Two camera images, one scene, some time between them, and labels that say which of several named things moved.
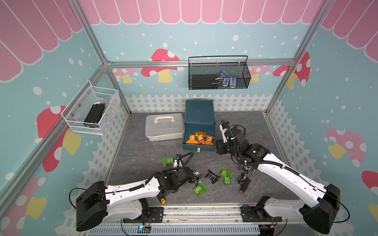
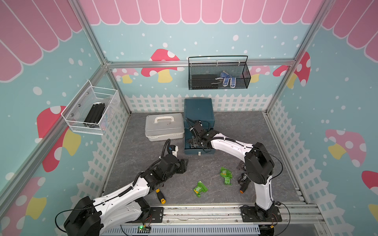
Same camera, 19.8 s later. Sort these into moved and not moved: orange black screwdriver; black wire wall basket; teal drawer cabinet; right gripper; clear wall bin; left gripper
Moved: left gripper; right gripper
Not moved: black wire wall basket; orange black screwdriver; clear wall bin; teal drawer cabinet
